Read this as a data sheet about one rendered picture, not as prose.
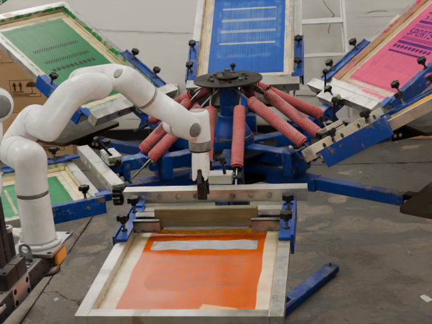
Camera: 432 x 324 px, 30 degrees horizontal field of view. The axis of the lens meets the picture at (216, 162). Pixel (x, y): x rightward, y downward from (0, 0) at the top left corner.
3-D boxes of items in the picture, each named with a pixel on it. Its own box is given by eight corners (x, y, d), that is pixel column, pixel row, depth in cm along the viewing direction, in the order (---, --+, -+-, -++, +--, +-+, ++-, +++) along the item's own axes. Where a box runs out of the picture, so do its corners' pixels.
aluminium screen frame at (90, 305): (283, 328, 218) (283, 315, 217) (76, 327, 227) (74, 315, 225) (294, 214, 292) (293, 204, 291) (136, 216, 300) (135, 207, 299)
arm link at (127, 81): (83, 92, 232) (58, 84, 243) (132, 130, 246) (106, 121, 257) (114, 45, 235) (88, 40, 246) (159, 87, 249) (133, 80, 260)
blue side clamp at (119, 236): (128, 255, 272) (126, 236, 269) (114, 255, 272) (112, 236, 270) (146, 220, 300) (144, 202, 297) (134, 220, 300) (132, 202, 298)
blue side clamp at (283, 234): (294, 254, 264) (293, 234, 262) (278, 254, 265) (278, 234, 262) (297, 217, 292) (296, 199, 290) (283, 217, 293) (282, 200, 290)
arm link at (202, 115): (176, 119, 256) (159, 114, 263) (179, 150, 259) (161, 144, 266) (213, 108, 264) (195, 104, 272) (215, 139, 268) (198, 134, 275)
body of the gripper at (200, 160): (191, 141, 274) (193, 172, 278) (186, 150, 265) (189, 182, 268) (213, 141, 273) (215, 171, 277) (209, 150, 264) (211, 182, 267)
